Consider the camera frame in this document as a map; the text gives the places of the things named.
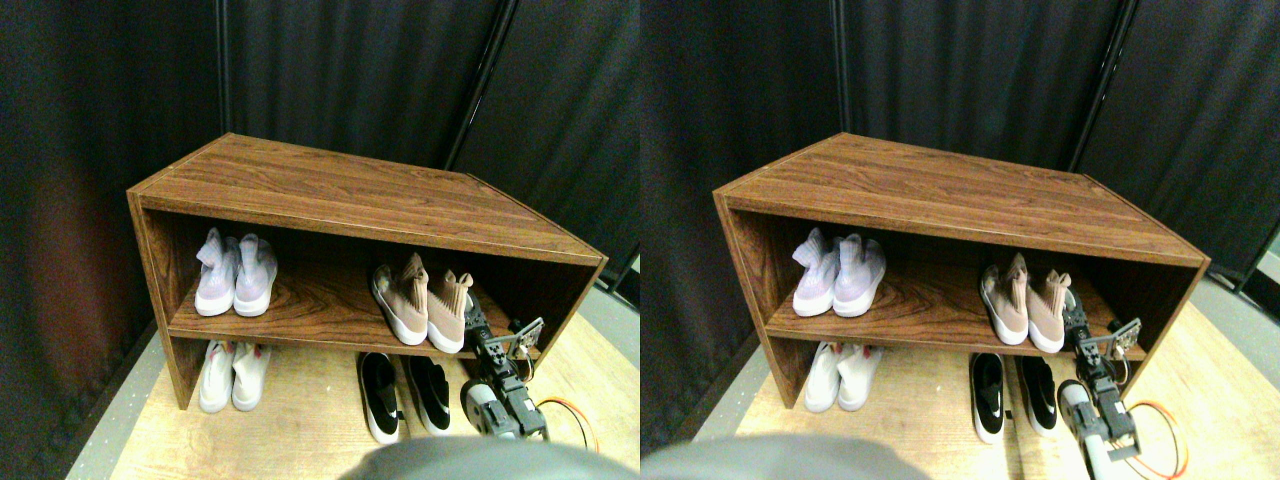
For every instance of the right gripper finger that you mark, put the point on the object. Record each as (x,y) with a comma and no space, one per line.
(476,317)
(1075,316)

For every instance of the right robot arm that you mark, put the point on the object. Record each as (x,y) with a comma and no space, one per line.
(1095,415)
(505,402)

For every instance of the black curtain stand foot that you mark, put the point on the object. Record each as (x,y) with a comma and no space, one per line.
(620,283)
(1245,265)

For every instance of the brown shoe rack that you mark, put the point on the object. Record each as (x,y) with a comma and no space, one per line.
(950,200)
(360,200)

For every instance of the pale purple shoe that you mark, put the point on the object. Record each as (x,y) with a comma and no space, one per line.
(255,287)
(816,287)
(216,287)
(860,287)

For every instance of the black curtain stand pole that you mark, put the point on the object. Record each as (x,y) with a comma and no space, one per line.
(841,68)
(225,68)
(480,85)
(1102,85)

